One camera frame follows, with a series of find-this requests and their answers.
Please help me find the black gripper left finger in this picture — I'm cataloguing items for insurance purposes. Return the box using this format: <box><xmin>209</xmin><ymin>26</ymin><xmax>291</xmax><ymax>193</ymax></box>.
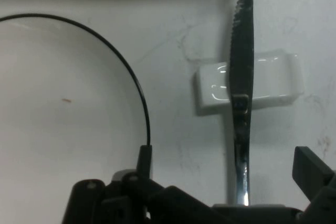
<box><xmin>61</xmin><ymin>145</ymin><xmax>218</xmax><ymax>224</ymax></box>

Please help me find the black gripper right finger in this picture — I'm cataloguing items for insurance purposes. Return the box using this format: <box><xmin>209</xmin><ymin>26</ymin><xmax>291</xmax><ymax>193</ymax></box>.
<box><xmin>292</xmin><ymin>146</ymin><xmax>336</xmax><ymax>224</ymax></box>

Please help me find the silver serrated table knife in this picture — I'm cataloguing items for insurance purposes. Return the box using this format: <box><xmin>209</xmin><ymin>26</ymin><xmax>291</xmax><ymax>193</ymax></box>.
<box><xmin>227</xmin><ymin>0</ymin><xmax>256</xmax><ymax>206</ymax></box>

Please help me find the white plate with black rim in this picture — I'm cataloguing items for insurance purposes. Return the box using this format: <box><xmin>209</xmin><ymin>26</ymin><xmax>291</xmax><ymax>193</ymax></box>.
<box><xmin>0</xmin><ymin>13</ymin><xmax>153</xmax><ymax>224</ymax></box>

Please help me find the white ceramic cutlery rest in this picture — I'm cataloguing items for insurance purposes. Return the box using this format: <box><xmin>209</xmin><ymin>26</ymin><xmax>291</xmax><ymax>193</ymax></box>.
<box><xmin>193</xmin><ymin>48</ymin><xmax>306</xmax><ymax>116</ymax></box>

